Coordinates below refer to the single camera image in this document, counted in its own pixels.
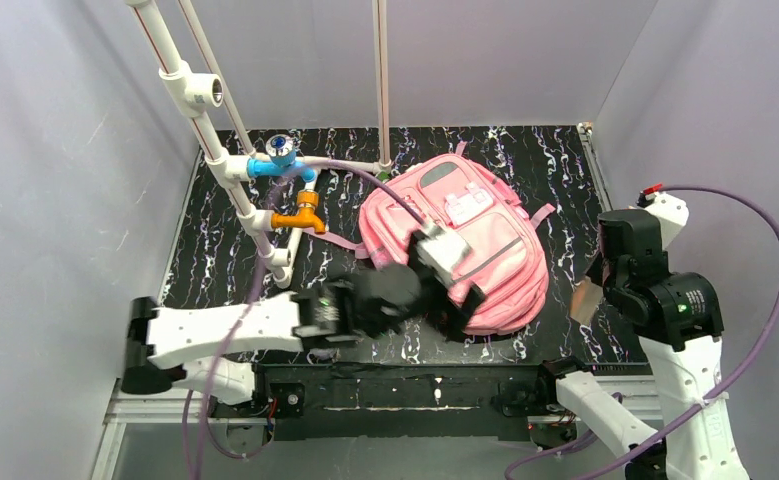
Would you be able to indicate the black front mounting rail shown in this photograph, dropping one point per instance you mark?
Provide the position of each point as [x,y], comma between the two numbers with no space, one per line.
[510,402]

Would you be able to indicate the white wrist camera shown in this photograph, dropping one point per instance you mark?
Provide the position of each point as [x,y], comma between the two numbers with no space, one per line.
[442,249]
[671,211]

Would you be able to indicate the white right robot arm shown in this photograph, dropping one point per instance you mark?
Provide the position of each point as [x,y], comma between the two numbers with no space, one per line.
[677,319]

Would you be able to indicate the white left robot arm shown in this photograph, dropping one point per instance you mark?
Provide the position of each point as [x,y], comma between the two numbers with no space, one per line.
[170,348]

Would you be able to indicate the blue plastic tap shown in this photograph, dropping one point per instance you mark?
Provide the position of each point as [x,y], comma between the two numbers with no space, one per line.
[282,158]

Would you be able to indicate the white PVC pipe frame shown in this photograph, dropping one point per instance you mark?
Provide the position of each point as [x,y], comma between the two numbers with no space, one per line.
[195,93]

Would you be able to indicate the orange plastic tap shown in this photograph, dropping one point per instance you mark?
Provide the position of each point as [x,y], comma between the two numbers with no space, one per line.
[305,217]

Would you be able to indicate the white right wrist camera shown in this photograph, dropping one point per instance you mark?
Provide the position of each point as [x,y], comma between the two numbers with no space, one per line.
[671,211]

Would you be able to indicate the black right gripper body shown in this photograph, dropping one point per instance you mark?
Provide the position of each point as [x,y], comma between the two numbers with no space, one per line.
[601,266]

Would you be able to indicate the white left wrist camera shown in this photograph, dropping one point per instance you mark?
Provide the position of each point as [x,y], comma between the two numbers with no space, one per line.
[442,249]

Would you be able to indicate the orange book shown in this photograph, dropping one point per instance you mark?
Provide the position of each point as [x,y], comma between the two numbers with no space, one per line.
[588,294]

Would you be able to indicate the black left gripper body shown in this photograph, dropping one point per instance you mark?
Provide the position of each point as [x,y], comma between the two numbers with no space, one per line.
[443,291]

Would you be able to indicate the pink student backpack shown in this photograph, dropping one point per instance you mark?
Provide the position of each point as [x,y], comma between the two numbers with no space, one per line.
[488,238]

